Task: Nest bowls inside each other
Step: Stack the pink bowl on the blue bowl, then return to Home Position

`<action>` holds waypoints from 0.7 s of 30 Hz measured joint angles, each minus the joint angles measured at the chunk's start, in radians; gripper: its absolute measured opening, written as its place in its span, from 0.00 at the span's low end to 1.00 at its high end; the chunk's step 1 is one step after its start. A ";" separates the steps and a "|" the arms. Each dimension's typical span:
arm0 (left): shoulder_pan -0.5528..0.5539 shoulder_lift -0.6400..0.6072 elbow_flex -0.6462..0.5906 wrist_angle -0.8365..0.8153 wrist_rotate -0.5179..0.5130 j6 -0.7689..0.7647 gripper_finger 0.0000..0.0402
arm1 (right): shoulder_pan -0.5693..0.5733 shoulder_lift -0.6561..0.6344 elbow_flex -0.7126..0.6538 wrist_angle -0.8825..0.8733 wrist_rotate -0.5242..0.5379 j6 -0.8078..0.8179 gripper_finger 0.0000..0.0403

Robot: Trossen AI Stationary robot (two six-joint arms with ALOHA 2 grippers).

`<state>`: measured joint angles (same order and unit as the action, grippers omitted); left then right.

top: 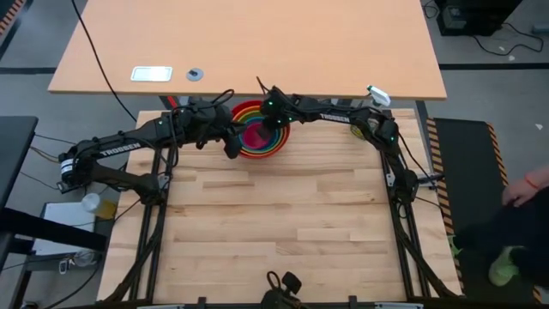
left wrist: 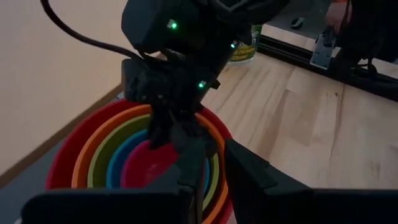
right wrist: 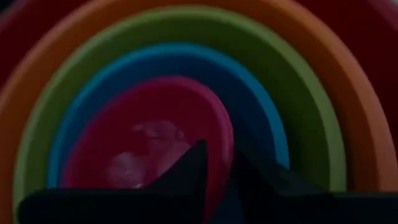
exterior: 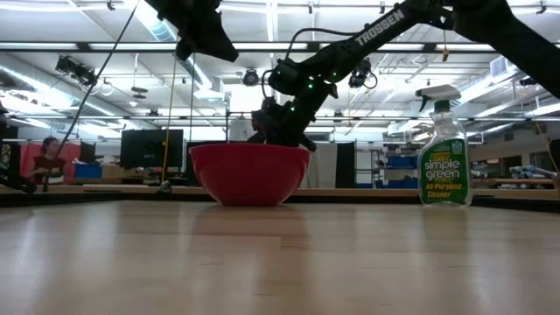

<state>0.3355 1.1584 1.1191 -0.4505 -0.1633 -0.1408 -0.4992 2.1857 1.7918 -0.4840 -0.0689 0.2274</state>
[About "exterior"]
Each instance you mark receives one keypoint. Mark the person with dark cap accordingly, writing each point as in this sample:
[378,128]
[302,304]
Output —
[255,121]

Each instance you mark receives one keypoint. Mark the black upright panel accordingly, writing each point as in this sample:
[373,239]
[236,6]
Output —
[345,164]

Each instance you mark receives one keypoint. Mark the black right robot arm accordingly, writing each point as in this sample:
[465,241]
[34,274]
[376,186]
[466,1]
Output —
[380,28]

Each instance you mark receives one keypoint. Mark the blue storage bin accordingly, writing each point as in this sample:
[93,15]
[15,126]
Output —
[401,162]

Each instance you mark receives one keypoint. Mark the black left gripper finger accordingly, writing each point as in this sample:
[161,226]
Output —
[210,41]

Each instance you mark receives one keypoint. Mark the black ceiling light cluster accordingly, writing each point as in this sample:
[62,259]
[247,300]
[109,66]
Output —
[76,70]

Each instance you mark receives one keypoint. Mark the blue box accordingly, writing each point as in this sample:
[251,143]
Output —
[87,170]

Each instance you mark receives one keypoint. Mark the black computer monitor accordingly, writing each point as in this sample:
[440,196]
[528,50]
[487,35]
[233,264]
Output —
[151,149]

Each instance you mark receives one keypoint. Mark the green cleaner spray bottle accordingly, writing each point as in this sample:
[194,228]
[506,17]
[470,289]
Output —
[444,170]

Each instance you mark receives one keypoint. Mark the seated person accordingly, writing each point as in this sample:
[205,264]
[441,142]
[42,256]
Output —
[47,164]

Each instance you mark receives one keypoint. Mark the large red plastic bowl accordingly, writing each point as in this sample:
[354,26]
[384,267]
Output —
[249,175]

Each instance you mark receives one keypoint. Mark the round black ceiling camera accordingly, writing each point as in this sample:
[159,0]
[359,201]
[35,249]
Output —
[250,78]

